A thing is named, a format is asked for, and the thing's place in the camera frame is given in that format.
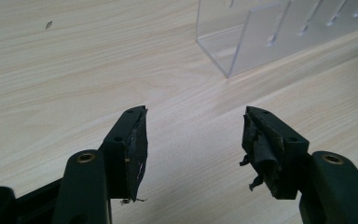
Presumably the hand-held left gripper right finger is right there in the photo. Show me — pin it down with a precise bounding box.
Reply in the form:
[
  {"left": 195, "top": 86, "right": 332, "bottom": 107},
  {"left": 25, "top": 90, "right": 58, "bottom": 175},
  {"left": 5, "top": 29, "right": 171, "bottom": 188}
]
[{"left": 239, "top": 105, "right": 310, "bottom": 201}]

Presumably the clear acrylic slotted rack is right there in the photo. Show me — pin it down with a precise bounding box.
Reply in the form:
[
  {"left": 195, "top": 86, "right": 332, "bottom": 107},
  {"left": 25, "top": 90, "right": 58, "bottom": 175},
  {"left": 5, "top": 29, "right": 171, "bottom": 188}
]
[{"left": 195, "top": 0, "right": 358, "bottom": 78}]

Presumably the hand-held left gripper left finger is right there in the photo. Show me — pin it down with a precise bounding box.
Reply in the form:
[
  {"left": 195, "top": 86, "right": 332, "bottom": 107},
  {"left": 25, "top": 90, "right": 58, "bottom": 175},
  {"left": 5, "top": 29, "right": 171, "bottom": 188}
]
[{"left": 98, "top": 105, "right": 149, "bottom": 203}]

